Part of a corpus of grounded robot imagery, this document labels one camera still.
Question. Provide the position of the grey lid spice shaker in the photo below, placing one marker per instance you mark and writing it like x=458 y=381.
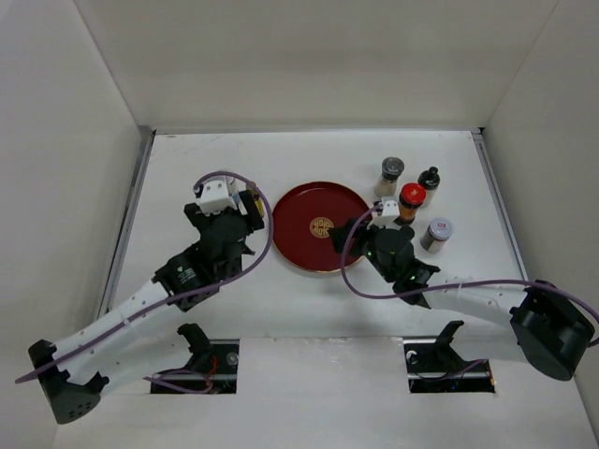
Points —
x=391 y=170

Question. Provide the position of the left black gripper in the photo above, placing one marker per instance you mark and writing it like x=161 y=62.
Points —
x=255 y=224

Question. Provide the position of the small yellow label bottle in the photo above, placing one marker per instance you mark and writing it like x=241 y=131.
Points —
x=251 y=188

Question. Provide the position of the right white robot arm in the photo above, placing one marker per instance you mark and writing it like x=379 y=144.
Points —
x=532 y=322

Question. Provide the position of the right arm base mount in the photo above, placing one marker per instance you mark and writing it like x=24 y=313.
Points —
x=433 y=367

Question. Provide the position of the red lid sauce jar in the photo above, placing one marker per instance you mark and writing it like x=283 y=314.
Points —
x=411 y=198

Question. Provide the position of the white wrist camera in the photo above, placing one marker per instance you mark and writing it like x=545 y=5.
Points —
x=217 y=194
x=387 y=212

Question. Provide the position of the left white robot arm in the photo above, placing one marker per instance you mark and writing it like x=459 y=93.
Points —
x=149 y=332

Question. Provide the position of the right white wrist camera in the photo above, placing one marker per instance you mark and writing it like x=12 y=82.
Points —
x=387 y=212

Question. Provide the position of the red round tray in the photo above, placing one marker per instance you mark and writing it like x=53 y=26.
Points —
x=303 y=218

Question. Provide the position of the silver lid pepper jar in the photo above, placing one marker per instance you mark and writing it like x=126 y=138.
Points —
x=438 y=232

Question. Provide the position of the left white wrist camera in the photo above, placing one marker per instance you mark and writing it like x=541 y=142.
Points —
x=217 y=194

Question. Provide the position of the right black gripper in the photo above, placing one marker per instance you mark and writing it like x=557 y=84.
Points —
x=358 y=234

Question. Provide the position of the black cap small bottle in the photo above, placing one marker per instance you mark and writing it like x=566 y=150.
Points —
x=430 y=180

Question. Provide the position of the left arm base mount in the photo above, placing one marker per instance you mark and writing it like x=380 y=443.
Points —
x=212 y=368

